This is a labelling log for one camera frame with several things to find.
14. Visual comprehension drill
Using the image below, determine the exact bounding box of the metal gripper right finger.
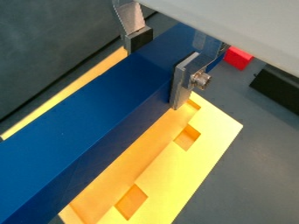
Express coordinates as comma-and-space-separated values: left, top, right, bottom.
168, 31, 229, 111

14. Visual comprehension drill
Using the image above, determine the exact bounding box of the yellow board with slots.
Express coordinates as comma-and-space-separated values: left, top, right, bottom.
0, 46, 244, 224

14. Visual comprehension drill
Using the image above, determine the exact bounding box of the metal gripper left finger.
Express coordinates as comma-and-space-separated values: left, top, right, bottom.
112, 0, 153, 54

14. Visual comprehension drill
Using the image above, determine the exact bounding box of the dark blue long block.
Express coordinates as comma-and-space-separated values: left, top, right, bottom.
0, 22, 226, 224

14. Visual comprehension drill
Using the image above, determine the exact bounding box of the red branched block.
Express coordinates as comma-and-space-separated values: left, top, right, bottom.
222, 46, 253, 71

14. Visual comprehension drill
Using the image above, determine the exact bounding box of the black angled bracket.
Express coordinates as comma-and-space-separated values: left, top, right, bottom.
249, 64, 299, 115

